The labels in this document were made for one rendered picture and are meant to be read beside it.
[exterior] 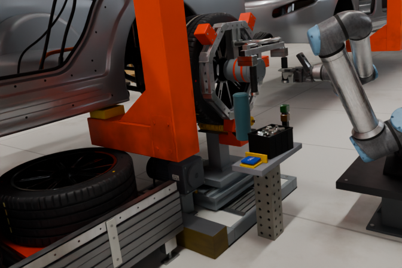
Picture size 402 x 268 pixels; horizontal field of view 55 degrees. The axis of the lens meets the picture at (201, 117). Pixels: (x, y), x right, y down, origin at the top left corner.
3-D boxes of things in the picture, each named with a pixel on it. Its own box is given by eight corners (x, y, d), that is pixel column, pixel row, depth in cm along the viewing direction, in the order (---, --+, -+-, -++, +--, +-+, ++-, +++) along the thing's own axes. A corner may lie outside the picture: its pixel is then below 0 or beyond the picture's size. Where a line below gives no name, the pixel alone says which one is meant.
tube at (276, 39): (253, 43, 231) (252, 26, 229) (282, 42, 219) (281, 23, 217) (237, 46, 218) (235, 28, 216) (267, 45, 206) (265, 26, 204)
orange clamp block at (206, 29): (206, 34, 208) (198, 24, 201) (218, 34, 203) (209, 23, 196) (201, 45, 205) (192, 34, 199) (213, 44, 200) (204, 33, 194)
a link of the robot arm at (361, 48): (362, -7, 154) (370, 64, 212) (332, 9, 158) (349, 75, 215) (376, 14, 149) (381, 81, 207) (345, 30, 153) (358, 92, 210)
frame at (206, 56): (256, 104, 251) (250, 19, 238) (265, 104, 247) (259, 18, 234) (204, 127, 211) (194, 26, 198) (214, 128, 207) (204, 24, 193)
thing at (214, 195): (218, 170, 278) (216, 158, 275) (261, 179, 255) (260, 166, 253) (170, 198, 241) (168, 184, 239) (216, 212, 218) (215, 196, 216)
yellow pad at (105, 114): (109, 111, 226) (108, 103, 225) (125, 113, 217) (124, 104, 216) (90, 117, 216) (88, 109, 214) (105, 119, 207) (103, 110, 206)
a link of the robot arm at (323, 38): (402, 156, 180) (343, 18, 151) (366, 171, 185) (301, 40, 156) (389, 139, 193) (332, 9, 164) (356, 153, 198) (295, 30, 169)
